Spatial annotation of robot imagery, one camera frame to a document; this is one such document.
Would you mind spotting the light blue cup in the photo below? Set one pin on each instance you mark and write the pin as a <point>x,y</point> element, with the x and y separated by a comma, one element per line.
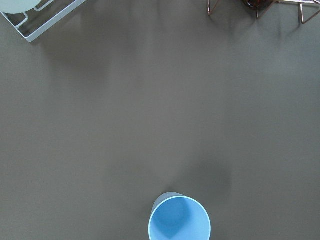
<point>175,216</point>

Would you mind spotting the white cup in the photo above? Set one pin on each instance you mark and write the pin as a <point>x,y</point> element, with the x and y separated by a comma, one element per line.
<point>17,6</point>

